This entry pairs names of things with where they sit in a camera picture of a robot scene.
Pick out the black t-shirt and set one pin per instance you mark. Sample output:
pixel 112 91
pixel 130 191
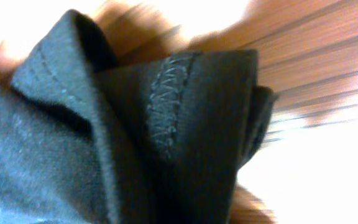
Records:
pixel 85 140

